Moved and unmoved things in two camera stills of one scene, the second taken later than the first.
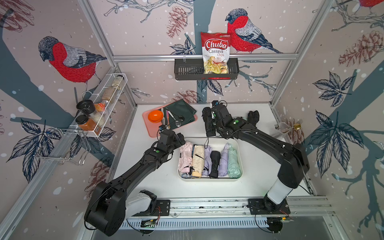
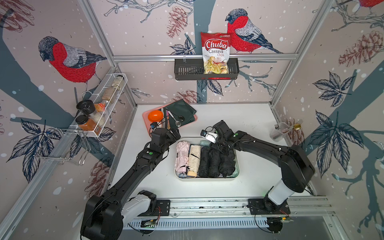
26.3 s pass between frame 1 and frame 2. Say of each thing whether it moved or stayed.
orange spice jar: stayed
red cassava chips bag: stayed
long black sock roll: moved
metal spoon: stayed
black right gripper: moved
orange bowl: stayed
